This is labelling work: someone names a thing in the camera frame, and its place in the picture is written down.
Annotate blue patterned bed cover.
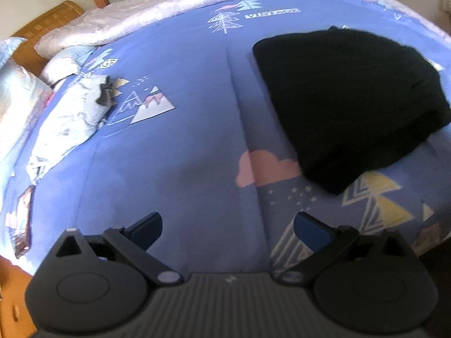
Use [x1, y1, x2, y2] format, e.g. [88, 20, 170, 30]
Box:
[1, 0, 450, 274]

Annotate wooden bed frame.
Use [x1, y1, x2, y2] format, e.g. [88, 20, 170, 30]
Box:
[0, 257, 37, 338]

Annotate small light blue pillow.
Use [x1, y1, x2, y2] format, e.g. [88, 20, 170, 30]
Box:
[40, 45, 96, 86]

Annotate black pants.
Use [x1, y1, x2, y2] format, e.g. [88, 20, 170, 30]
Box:
[252, 27, 450, 195]

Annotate grey folded garment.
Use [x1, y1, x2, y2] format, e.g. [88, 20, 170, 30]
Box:
[25, 74, 114, 185]

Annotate wooden headboard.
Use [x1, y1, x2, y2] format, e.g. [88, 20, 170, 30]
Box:
[12, 0, 85, 76]

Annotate floral pillow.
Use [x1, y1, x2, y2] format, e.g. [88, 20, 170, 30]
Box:
[1, 37, 52, 190]

